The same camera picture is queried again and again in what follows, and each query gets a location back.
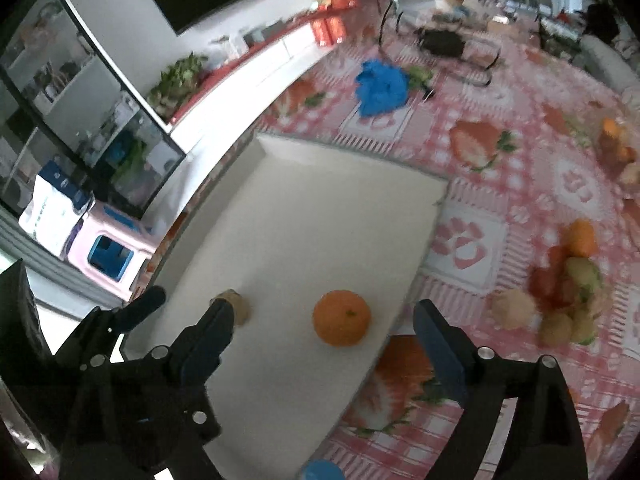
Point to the grey sofa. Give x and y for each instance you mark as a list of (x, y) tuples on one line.
[(600, 60)]

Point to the pink strawberry print tablecloth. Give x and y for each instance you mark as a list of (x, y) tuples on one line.
[(500, 220)]

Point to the black bag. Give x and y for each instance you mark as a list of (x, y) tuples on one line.
[(600, 17)]

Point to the orange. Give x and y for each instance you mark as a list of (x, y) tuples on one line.
[(580, 237), (341, 317), (609, 127)]

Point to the small red tomato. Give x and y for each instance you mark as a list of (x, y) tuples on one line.
[(556, 256)]

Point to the yellow-green round fruit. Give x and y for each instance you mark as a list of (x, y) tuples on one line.
[(556, 329), (584, 325)]

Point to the white tray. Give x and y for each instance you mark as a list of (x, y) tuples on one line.
[(300, 220)]

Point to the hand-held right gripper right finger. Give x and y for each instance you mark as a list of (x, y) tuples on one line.
[(442, 355)]

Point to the tan round fruit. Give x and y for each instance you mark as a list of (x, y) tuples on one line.
[(514, 308), (241, 307)]

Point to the clear bag of fruit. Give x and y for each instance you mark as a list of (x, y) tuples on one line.
[(612, 152)]

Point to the crumpled blue cloth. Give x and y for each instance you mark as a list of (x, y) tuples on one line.
[(380, 87)]

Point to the glass door cabinet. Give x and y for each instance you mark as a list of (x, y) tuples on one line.
[(75, 85)]

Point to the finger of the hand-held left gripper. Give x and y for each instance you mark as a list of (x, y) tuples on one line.
[(185, 420), (140, 307)]

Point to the green-brown round fruit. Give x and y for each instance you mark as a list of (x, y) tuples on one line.
[(582, 270)]

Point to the green potted plant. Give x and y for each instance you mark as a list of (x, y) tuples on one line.
[(177, 80)]

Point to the white cabinet with red top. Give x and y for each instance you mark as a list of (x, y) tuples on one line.
[(260, 70)]

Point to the pink plastic stool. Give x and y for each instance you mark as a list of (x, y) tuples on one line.
[(100, 232)]

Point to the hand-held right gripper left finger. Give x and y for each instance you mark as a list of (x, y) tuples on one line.
[(197, 360)]

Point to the white and blue bag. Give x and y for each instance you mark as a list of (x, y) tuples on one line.
[(47, 210)]

